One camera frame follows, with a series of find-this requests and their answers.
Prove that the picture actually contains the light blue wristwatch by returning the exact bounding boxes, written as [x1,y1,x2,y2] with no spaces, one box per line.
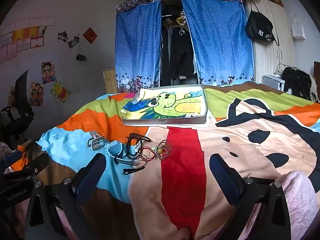
[105,140,133,166]

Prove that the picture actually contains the white storage box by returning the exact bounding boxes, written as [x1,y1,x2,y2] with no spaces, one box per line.
[262,74,286,92]

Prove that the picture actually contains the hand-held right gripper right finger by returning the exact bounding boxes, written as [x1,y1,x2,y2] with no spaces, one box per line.
[209,154,292,240]

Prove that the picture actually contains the cartoon family wall picture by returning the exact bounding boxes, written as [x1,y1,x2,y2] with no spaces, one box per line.
[29,82,45,107]

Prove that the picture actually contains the black hanging jacket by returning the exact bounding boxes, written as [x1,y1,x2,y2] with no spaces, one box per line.
[169,26,198,80]

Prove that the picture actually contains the person's pink fleece pants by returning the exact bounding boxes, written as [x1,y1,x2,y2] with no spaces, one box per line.
[272,170,320,240]

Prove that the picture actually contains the clear plastic bangle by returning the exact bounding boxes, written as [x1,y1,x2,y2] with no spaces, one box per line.
[156,139,173,161]

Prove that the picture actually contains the silver hair claw clip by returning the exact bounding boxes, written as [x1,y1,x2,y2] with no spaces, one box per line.
[87,131,105,151]

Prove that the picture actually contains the red cord beaded bracelet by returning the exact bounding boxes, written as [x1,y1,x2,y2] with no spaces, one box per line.
[142,146,167,160]

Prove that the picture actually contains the black drawstring bag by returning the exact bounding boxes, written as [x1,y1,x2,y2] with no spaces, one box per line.
[245,0,280,46]

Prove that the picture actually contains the black backpack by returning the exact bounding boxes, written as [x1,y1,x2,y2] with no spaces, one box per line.
[281,65,312,99]

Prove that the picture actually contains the black hair clip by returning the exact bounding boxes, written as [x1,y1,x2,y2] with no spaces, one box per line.
[122,165,146,175]

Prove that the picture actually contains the colourful printed blanket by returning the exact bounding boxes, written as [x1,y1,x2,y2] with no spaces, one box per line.
[5,81,320,240]

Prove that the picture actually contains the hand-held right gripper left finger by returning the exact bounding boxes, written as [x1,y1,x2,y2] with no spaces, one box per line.
[24,152,108,240]

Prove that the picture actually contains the white wardrobe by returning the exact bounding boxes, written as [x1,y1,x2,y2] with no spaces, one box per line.
[244,0,296,92]

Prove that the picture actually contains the black bead necklace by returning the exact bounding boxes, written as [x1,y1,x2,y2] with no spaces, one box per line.
[125,133,152,160]

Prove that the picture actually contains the small black hanging pouch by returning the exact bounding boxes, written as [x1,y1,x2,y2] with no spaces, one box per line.
[76,44,87,62]

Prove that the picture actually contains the blue dotted curtain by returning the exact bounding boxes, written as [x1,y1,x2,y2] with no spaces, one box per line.
[181,0,255,85]
[115,0,162,93]

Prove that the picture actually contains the row of wall certificates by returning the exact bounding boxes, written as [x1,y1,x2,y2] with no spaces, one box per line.
[0,17,55,64]

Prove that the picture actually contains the white paper bag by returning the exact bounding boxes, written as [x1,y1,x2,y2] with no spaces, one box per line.
[292,15,307,40]

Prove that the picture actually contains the cartoon character wall poster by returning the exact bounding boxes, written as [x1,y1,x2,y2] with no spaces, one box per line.
[41,60,57,84]

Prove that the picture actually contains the yellow sun wall picture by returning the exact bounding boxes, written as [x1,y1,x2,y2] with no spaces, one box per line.
[50,81,72,103]

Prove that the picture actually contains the black office chair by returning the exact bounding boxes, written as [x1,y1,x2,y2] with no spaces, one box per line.
[0,70,35,142]

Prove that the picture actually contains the wooden cabinet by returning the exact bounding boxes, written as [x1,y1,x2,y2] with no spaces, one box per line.
[102,67,118,94]

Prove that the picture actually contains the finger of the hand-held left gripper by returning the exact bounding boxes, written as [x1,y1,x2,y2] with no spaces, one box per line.
[4,152,50,180]
[1,149,24,167]

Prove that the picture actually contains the beige garment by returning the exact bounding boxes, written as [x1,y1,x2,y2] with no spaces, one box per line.
[309,74,320,103]

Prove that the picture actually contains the red diamond paper decoration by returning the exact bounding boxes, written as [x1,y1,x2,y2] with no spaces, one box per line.
[82,27,98,45]

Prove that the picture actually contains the green dinosaur drawing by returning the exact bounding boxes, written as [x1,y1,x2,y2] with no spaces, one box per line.
[122,86,207,120]

